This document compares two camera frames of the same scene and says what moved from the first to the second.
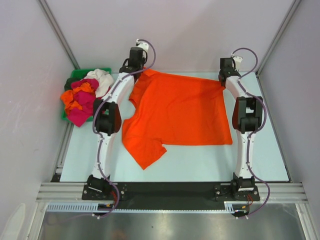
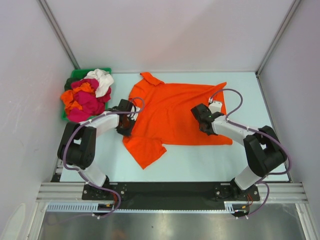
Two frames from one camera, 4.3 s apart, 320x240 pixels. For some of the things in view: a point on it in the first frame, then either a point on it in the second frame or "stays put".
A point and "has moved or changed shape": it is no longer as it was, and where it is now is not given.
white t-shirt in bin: (105, 80) stays put
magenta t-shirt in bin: (86, 99) stays put
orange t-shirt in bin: (67, 96) stays put
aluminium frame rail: (280, 193) stays put
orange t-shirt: (173, 110) has moved or changed shape
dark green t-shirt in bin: (67, 86) stays put
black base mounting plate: (173, 192) stays put
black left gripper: (143, 57) -> (126, 132)
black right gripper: (235, 71) -> (211, 133)
